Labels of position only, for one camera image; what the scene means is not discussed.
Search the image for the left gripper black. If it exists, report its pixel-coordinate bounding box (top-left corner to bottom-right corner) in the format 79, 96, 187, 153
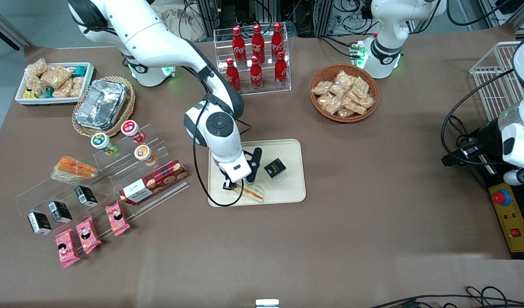
441, 120, 504, 168

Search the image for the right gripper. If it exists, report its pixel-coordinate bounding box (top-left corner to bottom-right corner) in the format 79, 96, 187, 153
218, 147, 263, 186

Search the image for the triangle sandwich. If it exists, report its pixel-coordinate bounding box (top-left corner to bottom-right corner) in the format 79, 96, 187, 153
233, 183, 266, 204
51, 156, 98, 182

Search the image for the beige plastic tray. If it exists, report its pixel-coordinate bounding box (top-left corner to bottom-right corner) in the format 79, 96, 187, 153
208, 139, 307, 207

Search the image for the black box with gold print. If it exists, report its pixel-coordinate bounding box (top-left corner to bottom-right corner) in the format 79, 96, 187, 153
263, 157, 287, 179

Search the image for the red emergency stop button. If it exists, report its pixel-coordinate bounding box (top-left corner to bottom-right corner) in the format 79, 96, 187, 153
491, 189, 512, 207

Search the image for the round brown wicker basket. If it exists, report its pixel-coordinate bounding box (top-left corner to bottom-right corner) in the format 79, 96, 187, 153
310, 63, 379, 124

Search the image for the red cola bottle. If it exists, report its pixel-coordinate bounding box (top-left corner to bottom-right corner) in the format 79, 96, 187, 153
271, 22, 284, 60
250, 56, 263, 90
226, 58, 241, 92
252, 24, 266, 64
232, 26, 247, 65
274, 51, 288, 87

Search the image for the yellow control box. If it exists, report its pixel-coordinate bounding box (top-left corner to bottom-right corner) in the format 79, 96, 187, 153
488, 182, 524, 260

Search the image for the red plaid cookie box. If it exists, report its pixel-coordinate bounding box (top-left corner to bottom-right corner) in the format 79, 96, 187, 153
119, 160, 189, 206

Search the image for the orange lid cup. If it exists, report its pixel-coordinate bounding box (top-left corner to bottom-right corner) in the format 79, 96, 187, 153
134, 145, 159, 167

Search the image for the clear acrylic bottle rack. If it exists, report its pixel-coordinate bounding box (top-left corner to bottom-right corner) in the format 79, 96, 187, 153
213, 22, 292, 99

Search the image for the red lid cup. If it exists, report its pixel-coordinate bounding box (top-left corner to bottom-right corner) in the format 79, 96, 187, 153
121, 120, 146, 144

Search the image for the oval light wicker basket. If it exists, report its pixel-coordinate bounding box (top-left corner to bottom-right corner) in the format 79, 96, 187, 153
71, 76, 136, 137

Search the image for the clear acrylic stepped display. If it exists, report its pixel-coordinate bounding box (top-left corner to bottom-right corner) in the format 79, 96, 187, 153
15, 123, 190, 235

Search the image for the pink snack packet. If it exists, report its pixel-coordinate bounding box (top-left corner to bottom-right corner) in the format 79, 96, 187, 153
55, 228, 81, 269
105, 201, 130, 237
76, 216, 102, 255

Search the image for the green lid cup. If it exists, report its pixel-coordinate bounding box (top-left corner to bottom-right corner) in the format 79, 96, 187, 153
91, 133, 119, 156

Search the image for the crumpled beige paper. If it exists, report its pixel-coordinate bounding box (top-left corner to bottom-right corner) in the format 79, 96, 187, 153
153, 4, 207, 43

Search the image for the silver foil container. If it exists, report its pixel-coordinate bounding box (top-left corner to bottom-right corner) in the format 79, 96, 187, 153
75, 79, 130, 130

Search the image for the small black carton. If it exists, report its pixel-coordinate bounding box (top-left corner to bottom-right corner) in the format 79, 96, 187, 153
27, 212, 53, 236
74, 185, 98, 208
48, 201, 73, 224

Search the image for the white rectangular bin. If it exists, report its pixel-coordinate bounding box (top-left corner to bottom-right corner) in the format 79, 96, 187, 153
15, 62, 95, 106

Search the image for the small beige snack bag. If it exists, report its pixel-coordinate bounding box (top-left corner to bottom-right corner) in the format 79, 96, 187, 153
25, 58, 47, 77
29, 77, 47, 97
52, 79, 73, 99
69, 76, 85, 98

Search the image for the large beige snack bag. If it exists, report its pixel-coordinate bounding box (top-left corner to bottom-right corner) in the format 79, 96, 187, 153
40, 65, 73, 89

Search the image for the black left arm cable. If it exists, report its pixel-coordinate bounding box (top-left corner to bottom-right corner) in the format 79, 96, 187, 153
441, 68, 519, 167

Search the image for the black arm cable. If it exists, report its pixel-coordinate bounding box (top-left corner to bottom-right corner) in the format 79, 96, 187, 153
441, 68, 519, 167
192, 99, 246, 208

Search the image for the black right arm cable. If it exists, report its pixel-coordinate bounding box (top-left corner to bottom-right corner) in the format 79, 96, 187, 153
192, 99, 246, 208

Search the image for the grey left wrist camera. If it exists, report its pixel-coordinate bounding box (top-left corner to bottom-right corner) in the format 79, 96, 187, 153
503, 168, 524, 187

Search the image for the white wire basket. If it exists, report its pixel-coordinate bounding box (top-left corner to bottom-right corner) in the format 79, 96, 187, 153
469, 41, 524, 122

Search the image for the black cable at table edge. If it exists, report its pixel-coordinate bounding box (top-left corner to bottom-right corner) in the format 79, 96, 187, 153
369, 286, 524, 308

